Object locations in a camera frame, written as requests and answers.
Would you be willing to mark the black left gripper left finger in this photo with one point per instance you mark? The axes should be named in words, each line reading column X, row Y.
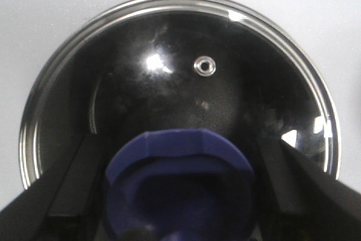
column 65, row 203

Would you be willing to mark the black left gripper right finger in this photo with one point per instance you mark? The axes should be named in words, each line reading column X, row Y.
column 298, row 201

